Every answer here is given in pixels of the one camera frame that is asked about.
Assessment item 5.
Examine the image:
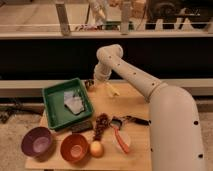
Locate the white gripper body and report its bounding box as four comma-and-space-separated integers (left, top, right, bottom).
94, 63, 111, 82

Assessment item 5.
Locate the black handled knife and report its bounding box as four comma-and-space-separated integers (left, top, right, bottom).
121, 115, 149, 126

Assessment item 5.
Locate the orange handled peeler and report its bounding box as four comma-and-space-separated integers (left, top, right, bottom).
110, 117, 130, 154

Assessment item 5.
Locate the dark brown rectangular block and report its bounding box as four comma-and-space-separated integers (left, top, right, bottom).
70, 121, 93, 133

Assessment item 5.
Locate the dark red grape bunch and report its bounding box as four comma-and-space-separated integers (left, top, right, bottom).
93, 113, 109, 141

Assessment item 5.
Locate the yellow banana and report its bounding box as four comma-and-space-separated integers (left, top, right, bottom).
106, 82, 120, 97

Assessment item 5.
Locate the white crumpled cloth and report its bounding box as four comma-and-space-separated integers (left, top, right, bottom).
64, 91, 84, 115

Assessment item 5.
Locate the green plastic tray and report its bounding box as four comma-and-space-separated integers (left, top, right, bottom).
42, 78, 93, 131

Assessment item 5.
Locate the orange bowl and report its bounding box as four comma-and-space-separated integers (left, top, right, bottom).
60, 134, 89, 163

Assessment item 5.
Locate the purple bowl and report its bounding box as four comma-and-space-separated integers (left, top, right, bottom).
21, 127, 53, 157

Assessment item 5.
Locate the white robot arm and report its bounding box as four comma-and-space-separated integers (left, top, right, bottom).
94, 44, 207, 171

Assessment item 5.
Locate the small dark brown object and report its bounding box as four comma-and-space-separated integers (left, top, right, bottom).
84, 79, 94, 91

